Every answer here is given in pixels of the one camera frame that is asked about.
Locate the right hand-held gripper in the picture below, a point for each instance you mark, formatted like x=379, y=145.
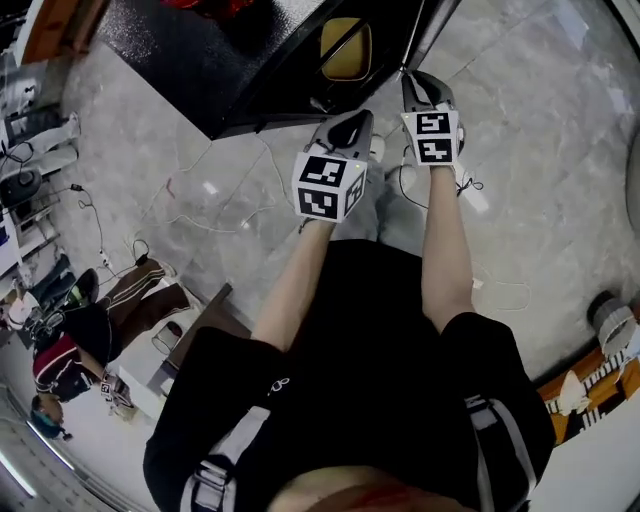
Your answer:
x=432, y=137

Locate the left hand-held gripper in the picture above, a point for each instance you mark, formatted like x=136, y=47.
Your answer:
x=327, y=187

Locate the black glossy panel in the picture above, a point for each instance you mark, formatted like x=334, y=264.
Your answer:
x=240, y=65

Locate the person's face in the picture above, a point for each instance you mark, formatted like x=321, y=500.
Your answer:
x=370, y=492

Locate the orange sofa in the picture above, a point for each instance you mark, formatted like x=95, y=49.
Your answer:
x=590, y=395

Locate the striped cloth on sofa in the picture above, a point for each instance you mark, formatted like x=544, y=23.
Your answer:
x=600, y=377

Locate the beige wooden stool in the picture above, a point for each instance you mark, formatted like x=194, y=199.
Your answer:
x=345, y=47

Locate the grey ribbed basket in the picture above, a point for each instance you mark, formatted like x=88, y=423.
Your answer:
x=611, y=320

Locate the red plastic item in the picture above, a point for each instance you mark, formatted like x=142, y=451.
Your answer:
x=210, y=6

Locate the person's left forearm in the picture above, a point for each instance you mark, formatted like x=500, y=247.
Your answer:
x=292, y=290

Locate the person's right forearm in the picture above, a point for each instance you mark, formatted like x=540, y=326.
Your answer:
x=447, y=250

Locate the person's black shirt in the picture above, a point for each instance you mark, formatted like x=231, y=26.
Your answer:
x=350, y=390

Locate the person's grey trousers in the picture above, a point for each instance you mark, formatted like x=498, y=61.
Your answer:
x=395, y=215

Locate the white power strip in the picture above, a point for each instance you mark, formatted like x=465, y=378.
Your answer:
x=474, y=192

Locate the person's white shoe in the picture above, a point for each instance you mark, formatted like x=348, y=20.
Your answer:
x=377, y=147
x=407, y=177

